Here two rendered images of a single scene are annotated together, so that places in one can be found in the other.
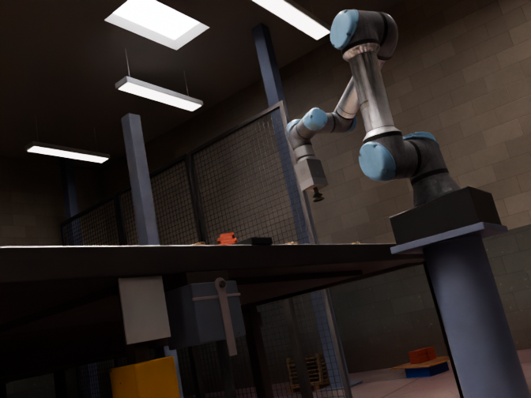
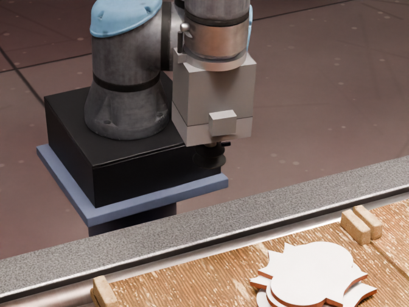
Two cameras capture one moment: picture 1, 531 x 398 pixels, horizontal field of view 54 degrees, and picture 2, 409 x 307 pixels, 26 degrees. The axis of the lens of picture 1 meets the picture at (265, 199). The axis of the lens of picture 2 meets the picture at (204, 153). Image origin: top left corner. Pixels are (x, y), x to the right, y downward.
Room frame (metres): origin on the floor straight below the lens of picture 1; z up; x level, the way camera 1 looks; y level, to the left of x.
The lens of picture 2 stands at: (2.73, 0.25, 1.72)
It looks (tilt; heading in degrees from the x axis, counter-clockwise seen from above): 31 degrees down; 208
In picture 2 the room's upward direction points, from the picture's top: straight up
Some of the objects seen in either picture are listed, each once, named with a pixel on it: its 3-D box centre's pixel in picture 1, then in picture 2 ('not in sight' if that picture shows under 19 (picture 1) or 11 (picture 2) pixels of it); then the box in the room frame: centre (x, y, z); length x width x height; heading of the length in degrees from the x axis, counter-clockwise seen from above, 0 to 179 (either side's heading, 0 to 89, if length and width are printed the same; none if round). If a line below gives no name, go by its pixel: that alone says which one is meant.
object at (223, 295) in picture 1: (205, 316); not in sight; (1.13, 0.18, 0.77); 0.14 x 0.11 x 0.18; 142
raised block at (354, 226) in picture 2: not in sight; (355, 226); (1.68, -0.04, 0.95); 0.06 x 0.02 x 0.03; 51
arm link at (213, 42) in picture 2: (305, 155); (213, 30); (1.88, -0.18, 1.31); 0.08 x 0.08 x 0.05
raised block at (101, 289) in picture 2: not in sight; (105, 296); (1.98, -0.29, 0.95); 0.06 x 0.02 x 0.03; 51
